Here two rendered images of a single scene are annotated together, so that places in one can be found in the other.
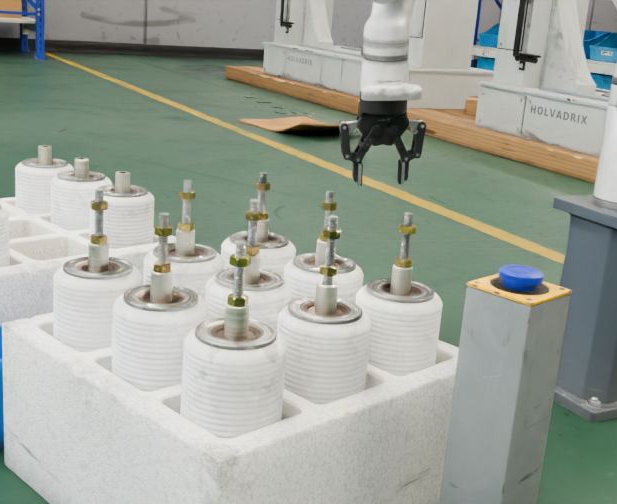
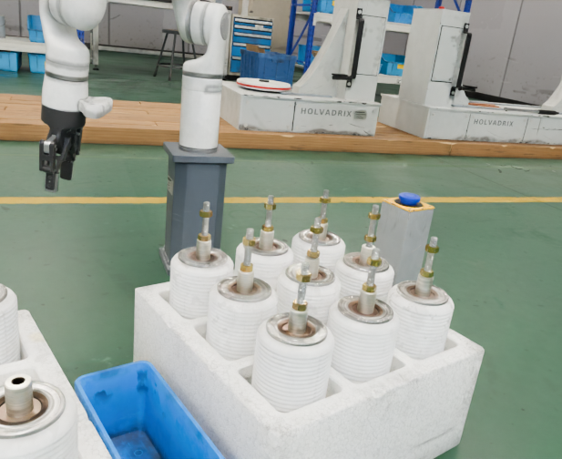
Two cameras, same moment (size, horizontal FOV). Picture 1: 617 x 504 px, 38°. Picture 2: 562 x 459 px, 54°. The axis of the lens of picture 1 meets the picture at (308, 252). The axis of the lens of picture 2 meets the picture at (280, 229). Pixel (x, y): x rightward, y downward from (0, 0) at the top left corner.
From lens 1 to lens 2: 123 cm
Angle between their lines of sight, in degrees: 78
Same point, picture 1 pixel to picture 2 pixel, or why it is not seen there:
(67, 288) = (327, 353)
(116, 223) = (12, 330)
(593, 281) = (210, 197)
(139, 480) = (427, 411)
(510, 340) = (425, 228)
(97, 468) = (390, 440)
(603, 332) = (218, 223)
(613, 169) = (207, 129)
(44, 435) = not seen: outside the picture
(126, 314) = (393, 328)
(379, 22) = (78, 46)
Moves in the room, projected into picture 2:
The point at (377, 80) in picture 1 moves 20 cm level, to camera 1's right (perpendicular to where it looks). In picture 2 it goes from (80, 98) to (128, 89)
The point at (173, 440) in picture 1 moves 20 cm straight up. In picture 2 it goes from (458, 363) to (492, 233)
